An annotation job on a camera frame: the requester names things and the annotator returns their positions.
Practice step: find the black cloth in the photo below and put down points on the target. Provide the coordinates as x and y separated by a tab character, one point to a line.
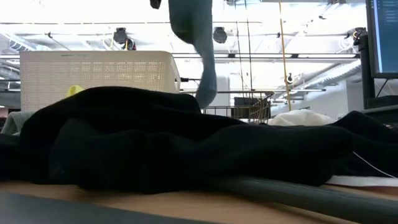
155	149

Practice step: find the computer monitor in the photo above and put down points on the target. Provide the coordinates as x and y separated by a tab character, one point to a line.
385	37

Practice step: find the grey-green cloth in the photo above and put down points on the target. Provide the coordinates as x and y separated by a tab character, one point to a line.
15	123

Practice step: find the white cloth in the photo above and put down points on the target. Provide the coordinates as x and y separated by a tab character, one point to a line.
298	118

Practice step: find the teal sock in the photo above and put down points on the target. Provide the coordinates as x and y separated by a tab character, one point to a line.
192	25

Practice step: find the black red hanging device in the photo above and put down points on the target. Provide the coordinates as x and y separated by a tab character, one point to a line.
130	44

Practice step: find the black round ceiling lamp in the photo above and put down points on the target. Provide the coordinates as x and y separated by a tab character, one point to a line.
120	35
219	35

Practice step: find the grey side desk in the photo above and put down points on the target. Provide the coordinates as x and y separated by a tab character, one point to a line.
384	114

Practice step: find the white perforated plastic bin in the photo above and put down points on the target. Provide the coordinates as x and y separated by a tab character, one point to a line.
93	71

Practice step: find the black monitor stand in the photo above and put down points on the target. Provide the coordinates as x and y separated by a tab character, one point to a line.
366	77

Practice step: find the yellow cloth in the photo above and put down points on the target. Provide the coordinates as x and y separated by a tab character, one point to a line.
74	90

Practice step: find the white paper sheet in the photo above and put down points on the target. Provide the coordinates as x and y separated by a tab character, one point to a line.
360	181

